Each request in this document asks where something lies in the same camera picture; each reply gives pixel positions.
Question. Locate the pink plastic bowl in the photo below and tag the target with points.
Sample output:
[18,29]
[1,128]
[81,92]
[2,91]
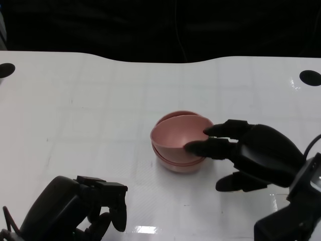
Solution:
[180,169]
[171,114]
[173,135]

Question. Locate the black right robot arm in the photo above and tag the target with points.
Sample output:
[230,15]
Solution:
[288,221]

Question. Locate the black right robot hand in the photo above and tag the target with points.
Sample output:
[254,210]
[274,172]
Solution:
[265,155]

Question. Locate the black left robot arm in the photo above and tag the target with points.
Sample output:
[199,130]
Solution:
[10,236]

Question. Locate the grey white background object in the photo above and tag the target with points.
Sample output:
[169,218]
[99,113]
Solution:
[2,30]

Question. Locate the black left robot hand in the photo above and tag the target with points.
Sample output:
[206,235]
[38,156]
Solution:
[55,206]

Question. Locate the black backdrop cloth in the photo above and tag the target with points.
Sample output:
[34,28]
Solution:
[100,25]

